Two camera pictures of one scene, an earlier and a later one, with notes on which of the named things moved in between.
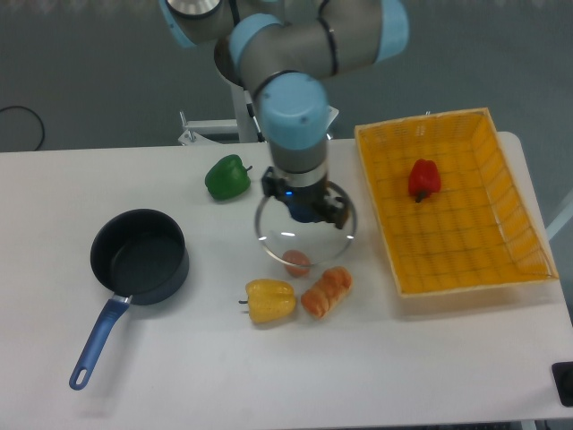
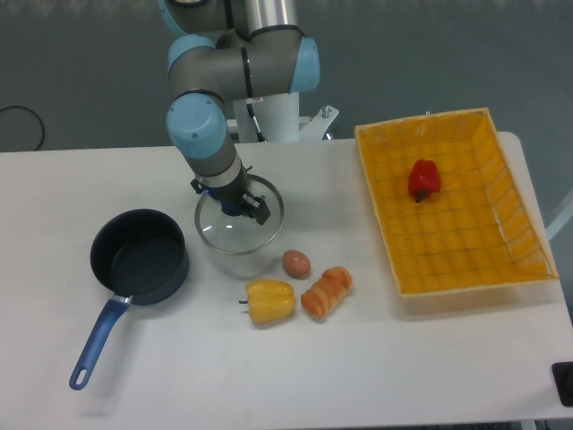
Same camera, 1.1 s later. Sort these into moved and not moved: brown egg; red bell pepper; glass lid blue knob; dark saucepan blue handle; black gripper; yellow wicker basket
Moved: glass lid blue knob; black gripper
Not moved: brown egg; dark saucepan blue handle; red bell pepper; yellow wicker basket
